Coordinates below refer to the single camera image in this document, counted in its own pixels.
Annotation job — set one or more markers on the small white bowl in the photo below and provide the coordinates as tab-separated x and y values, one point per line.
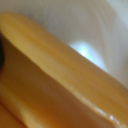
83	20

